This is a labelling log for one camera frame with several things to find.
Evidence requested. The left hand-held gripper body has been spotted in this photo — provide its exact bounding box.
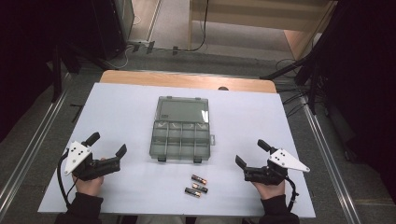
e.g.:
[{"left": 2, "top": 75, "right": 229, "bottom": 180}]
[{"left": 64, "top": 140, "right": 121, "bottom": 182}]

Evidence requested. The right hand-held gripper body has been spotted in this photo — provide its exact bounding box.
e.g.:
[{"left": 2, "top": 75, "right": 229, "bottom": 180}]
[{"left": 244, "top": 147, "right": 311, "bottom": 187}]

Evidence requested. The black and orange battery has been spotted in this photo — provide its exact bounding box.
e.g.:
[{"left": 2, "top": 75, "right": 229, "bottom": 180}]
[
  {"left": 191, "top": 182, "right": 209, "bottom": 194},
  {"left": 184, "top": 187, "right": 203, "bottom": 199},
  {"left": 191, "top": 174, "right": 208, "bottom": 186}
]

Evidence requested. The clear grey compartment box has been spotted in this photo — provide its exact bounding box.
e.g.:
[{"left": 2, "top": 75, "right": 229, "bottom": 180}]
[{"left": 148, "top": 95, "right": 217, "bottom": 163}]

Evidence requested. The person's left hand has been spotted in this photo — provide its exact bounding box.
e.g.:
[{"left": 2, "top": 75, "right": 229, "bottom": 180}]
[{"left": 72, "top": 157, "right": 106, "bottom": 198}]

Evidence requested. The person's right hand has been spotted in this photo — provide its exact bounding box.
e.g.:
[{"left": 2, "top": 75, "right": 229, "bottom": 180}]
[{"left": 251, "top": 180, "right": 287, "bottom": 201}]

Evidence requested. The white table mat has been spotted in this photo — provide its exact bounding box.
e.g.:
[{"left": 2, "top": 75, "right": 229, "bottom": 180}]
[{"left": 37, "top": 82, "right": 317, "bottom": 218}]

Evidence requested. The black tripod stand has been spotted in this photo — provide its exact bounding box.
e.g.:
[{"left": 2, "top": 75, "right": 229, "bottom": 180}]
[{"left": 46, "top": 41, "right": 82, "bottom": 104}]

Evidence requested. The black metal stand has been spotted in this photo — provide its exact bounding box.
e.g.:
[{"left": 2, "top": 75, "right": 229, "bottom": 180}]
[{"left": 260, "top": 0, "right": 347, "bottom": 116}]

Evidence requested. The dark cabinet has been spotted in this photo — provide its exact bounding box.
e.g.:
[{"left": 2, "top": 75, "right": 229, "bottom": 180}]
[{"left": 90, "top": 0, "right": 135, "bottom": 61}]

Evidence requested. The light wooden furniture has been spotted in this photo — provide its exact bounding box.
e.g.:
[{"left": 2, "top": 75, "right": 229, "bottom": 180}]
[{"left": 187, "top": 0, "right": 339, "bottom": 61}]

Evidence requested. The right hand-held gripper black cable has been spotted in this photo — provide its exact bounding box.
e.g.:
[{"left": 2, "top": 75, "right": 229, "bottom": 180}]
[{"left": 284, "top": 175, "right": 300, "bottom": 213}]

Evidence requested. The hand-held gripper black cable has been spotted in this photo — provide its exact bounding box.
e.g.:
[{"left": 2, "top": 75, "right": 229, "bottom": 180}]
[
  {"left": 284, "top": 175, "right": 300, "bottom": 213},
  {"left": 56, "top": 148, "right": 78, "bottom": 209}
]

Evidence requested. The left hand-held gripper black cable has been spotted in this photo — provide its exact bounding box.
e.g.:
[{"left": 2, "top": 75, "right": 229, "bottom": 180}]
[{"left": 56, "top": 148, "right": 78, "bottom": 209}]

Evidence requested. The metal floor rail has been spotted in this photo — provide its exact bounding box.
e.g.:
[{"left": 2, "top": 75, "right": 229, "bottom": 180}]
[
  {"left": 300, "top": 99, "right": 363, "bottom": 224},
  {"left": 0, "top": 73, "right": 73, "bottom": 216}
]

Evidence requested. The bundle of black floor cables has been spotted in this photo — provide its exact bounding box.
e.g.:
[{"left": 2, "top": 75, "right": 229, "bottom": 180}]
[{"left": 275, "top": 58, "right": 312, "bottom": 119}]

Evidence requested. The white floor cable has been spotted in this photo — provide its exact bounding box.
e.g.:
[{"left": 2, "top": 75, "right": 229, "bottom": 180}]
[{"left": 104, "top": 45, "right": 132, "bottom": 70}]

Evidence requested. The black floor cable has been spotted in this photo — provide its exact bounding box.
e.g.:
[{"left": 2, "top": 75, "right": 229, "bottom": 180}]
[{"left": 153, "top": 0, "right": 210, "bottom": 53}]

